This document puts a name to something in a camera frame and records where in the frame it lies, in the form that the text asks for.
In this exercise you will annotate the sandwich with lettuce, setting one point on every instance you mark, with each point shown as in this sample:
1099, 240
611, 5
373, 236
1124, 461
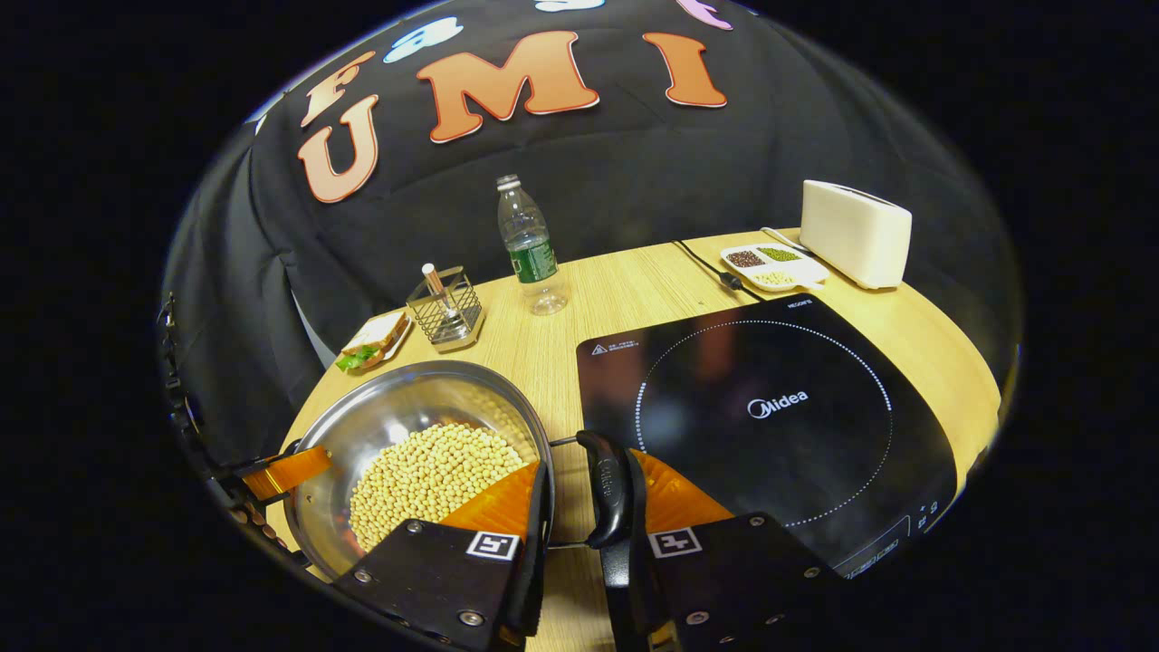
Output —
376, 340

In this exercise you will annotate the clear plastic water bottle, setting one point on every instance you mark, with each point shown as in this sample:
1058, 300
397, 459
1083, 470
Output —
532, 254

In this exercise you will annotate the small white plate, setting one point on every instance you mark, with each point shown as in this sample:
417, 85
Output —
400, 346

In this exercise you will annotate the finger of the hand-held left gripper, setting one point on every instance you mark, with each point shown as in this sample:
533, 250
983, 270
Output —
290, 471

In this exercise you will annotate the white toaster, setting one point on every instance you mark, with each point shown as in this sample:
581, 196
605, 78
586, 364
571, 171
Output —
856, 235

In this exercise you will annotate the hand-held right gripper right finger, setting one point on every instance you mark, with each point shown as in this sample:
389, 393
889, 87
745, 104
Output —
634, 580

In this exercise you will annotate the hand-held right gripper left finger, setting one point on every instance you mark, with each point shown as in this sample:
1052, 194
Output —
541, 543

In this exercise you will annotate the black induction cooktop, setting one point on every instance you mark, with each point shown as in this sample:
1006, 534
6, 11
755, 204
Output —
779, 407

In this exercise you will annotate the black backdrop cloth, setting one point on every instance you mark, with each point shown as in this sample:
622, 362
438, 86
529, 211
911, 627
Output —
634, 172

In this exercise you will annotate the white divided dish of beans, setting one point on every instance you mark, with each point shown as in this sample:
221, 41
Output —
774, 267

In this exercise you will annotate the pile of soybeans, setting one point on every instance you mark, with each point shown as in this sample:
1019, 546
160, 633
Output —
426, 480

